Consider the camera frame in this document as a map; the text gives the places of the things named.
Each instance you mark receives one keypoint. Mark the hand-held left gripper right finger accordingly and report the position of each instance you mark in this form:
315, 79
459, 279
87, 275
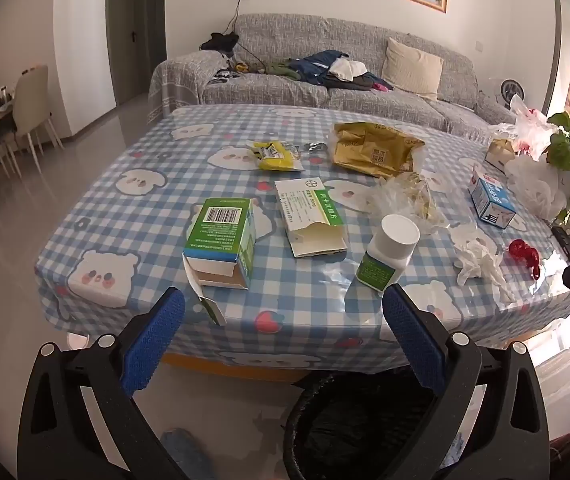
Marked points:
412, 340

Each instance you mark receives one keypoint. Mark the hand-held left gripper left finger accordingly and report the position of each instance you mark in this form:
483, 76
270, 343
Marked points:
152, 340

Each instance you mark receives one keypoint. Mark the red plastic wrapper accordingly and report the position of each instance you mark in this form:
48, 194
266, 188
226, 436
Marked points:
524, 252

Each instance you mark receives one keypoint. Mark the white pill bottle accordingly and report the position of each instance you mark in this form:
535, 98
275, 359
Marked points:
387, 255

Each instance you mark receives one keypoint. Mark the white tissue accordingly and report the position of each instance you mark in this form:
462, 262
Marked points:
477, 260

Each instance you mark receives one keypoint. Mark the trash bin with black liner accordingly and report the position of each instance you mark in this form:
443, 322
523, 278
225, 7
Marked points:
355, 430

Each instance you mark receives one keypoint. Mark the green medicine box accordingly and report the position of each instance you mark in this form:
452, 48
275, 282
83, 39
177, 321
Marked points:
222, 232

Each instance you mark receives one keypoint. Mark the blue white milk carton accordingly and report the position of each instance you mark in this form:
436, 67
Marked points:
490, 202

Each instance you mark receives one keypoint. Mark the clear wrapper with gold foil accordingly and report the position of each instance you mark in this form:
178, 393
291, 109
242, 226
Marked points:
407, 200

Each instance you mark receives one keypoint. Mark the white medicine box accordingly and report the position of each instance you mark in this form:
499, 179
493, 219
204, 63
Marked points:
307, 215

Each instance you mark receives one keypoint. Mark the gold paper bag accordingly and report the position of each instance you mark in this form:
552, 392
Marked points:
370, 150

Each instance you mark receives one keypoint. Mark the wooden table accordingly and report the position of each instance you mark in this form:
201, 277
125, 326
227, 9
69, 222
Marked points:
235, 367

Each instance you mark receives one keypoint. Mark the white plastic bag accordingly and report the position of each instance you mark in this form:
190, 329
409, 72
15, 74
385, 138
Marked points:
535, 185

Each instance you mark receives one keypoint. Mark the blue checked tablecloth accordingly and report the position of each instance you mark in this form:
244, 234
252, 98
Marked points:
130, 220

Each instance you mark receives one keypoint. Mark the tissue box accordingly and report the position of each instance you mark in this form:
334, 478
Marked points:
497, 152

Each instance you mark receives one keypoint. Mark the plastic bag with red print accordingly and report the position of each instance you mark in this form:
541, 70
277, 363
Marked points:
532, 127

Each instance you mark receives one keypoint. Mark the white fan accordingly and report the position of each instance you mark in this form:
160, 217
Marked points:
507, 94

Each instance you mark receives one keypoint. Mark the silver foil wrapper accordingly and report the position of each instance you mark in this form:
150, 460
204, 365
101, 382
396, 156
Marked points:
314, 147

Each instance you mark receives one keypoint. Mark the yellow snack wrapper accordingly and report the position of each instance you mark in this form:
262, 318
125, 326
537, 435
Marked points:
277, 157

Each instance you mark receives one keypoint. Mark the beige chair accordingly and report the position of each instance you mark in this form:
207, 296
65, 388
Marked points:
30, 105

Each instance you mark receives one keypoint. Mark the beige pillow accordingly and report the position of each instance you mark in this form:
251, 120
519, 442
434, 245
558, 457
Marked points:
412, 67

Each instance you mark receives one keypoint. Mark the grey sofa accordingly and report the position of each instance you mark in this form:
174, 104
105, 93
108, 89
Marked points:
275, 92

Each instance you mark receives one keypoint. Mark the white cloth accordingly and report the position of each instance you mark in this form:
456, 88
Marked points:
347, 70

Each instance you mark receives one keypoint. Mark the pile of clothes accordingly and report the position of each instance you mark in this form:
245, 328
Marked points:
315, 67

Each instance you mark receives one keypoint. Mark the green cloth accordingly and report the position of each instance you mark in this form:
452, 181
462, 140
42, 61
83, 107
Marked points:
280, 69

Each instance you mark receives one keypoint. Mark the black bag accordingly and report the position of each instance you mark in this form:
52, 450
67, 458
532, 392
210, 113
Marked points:
220, 42

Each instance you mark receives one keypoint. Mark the grey door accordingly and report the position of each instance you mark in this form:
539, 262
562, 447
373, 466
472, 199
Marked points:
125, 35

